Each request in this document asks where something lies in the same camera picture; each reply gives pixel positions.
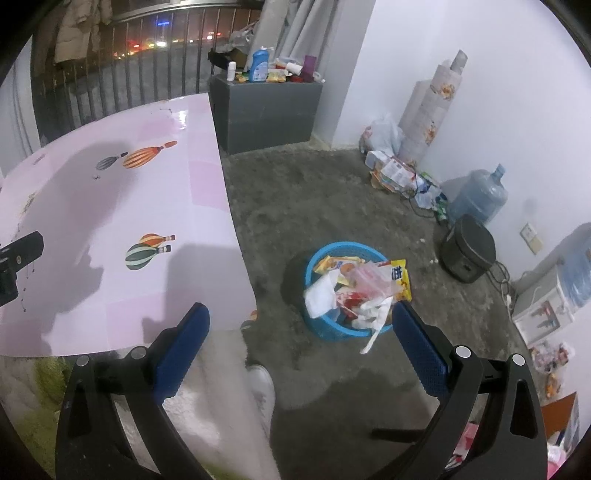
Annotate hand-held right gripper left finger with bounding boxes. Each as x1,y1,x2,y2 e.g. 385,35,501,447
55,302,213,480

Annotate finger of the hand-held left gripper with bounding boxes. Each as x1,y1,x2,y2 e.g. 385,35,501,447
0,268,20,308
0,231,45,268

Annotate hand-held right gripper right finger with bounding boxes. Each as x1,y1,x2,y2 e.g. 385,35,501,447
392,302,549,480

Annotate red plastic bag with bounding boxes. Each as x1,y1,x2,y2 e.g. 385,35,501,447
336,288,366,320

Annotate clear pink plastic bag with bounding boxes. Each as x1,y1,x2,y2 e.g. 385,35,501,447
348,261,393,296

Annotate blue plastic basket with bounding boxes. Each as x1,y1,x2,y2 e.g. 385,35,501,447
302,240,409,342

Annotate white paper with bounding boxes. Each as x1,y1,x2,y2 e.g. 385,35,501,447
304,270,342,319

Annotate person's leg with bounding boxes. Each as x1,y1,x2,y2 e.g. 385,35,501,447
161,318,282,480

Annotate person's white shoe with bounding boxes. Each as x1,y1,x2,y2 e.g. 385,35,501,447
245,364,276,430

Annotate pink packets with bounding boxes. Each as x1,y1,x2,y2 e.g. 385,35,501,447
455,422,490,462

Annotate green and white fluffy cloth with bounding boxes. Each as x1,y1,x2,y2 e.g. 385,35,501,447
0,355,75,467

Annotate dark rice cooker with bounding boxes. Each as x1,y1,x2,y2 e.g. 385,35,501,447
438,213,498,283

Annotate white water dispenser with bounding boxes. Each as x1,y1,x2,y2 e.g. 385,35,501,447
512,265,575,344

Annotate pile of snack packets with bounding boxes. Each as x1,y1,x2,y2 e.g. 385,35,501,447
529,342,575,398

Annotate brown cardboard box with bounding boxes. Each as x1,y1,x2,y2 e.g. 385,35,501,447
540,392,580,455

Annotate blue water jug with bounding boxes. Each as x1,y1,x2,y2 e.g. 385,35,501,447
447,164,509,227
556,222,591,310

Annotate pile of flattened cartons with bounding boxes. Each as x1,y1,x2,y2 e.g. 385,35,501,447
367,150,419,195

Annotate metal balcony railing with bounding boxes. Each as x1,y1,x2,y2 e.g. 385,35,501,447
34,2,259,134

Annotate translucent filled plastic bag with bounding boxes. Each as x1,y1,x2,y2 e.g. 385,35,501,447
360,115,404,158

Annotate hanging beige jacket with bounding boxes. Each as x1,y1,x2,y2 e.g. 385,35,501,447
53,0,114,63

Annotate large floral wallpaper roll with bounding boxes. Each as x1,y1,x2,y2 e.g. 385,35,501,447
399,65,462,162

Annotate grey cabinet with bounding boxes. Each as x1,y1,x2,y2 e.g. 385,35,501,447
208,74,324,155

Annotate blue detergent bottle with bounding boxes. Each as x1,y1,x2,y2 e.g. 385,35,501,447
249,46,271,83

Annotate grey curtain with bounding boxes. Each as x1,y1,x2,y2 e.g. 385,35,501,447
261,0,331,61

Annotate floor cable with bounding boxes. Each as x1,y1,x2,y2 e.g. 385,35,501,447
489,261,516,319

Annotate wall socket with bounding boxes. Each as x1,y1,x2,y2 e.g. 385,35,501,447
521,223,544,254

